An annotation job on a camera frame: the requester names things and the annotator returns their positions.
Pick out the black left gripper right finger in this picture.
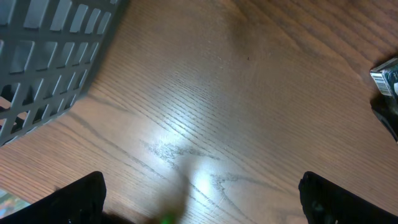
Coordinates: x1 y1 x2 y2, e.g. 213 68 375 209
298 171 397 224

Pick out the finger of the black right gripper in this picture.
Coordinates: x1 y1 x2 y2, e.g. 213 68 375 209
370 95 397 142

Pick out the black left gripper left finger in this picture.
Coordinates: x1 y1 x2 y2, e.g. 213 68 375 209
1 171 106 224

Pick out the grey plastic mesh basket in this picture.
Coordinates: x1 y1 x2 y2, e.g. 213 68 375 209
1 0 127 145

